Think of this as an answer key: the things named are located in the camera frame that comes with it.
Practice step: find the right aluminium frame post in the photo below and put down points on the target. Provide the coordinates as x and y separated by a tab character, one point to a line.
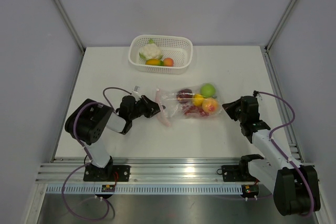
280	25

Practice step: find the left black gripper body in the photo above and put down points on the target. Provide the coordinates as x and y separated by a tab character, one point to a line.
142	108

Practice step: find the small circuit board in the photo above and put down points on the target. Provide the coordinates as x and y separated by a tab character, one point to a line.
250	190
108	188

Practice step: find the white perforated plastic basket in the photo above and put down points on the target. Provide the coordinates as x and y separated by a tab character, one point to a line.
180	49

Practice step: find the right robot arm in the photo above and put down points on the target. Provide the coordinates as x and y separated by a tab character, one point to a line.
294	186

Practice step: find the green fake apple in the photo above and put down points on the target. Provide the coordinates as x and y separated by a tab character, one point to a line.
207	90

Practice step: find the right small circuit board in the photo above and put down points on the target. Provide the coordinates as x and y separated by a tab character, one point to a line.
250	190

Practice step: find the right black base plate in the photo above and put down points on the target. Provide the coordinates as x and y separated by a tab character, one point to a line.
237	173

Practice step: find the orange red fake peach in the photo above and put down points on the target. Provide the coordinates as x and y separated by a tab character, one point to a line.
168	62

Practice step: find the aluminium frame post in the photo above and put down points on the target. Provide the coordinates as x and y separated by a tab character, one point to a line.
280	25
65	17

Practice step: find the clear zip top bag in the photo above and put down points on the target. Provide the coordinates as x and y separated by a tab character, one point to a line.
174	110

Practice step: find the left small circuit board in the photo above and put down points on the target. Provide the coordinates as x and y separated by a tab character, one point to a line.
108	188

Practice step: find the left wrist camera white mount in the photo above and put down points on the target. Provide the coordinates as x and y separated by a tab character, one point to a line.
135	92

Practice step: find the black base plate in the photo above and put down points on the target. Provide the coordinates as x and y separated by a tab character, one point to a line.
119	173
237	173

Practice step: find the orange yellow fake peach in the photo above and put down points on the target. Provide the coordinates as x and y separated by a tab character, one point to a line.
210	105

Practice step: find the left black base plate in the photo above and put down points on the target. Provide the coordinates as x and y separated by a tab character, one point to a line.
119	173

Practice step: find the white fake cauliflower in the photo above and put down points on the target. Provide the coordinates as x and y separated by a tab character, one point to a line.
150	51

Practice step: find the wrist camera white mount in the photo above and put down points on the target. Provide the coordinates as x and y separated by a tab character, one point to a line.
135	92
257	95

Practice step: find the yellow green fake mango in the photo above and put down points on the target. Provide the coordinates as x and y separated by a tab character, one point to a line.
154	62

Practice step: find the yellow fake fruit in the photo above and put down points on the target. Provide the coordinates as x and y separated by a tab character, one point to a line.
198	99

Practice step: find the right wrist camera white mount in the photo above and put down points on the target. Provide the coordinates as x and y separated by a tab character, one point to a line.
257	95

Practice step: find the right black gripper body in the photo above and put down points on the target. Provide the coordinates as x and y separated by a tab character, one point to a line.
240	116

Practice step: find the white slotted cable duct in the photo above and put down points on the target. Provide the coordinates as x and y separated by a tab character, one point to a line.
149	189

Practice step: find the aluminium mounting rail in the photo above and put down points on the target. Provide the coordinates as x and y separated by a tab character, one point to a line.
146	170

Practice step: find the red fake fruit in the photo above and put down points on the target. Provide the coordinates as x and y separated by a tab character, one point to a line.
194	112

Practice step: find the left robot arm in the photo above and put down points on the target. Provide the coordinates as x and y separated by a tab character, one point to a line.
87	124

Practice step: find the left aluminium frame post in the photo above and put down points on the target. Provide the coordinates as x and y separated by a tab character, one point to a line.
65	17

